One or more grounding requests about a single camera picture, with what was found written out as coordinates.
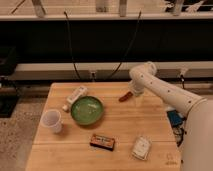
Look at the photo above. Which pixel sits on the red pepper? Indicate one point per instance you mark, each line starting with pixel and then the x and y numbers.
pixel 125 97

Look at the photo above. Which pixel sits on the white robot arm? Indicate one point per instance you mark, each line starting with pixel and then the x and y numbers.
pixel 197 150

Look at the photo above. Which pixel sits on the green bowl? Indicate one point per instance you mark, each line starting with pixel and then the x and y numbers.
pixel 87 110

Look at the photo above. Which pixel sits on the small white cube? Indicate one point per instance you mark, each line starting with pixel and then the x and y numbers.
pixel 65 108

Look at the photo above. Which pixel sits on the orange black box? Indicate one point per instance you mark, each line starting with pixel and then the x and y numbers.
pixel 102 142

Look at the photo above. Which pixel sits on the white plastic cup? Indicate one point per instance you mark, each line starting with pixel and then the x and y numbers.
pixel 51 119

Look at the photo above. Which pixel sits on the blue connector box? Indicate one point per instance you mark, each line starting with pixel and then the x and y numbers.
pixel 174 118

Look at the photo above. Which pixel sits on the black box at left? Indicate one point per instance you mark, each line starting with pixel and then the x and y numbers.
pixel 8 63

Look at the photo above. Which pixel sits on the white wall outlet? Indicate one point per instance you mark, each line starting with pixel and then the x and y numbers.
pixel 92 75

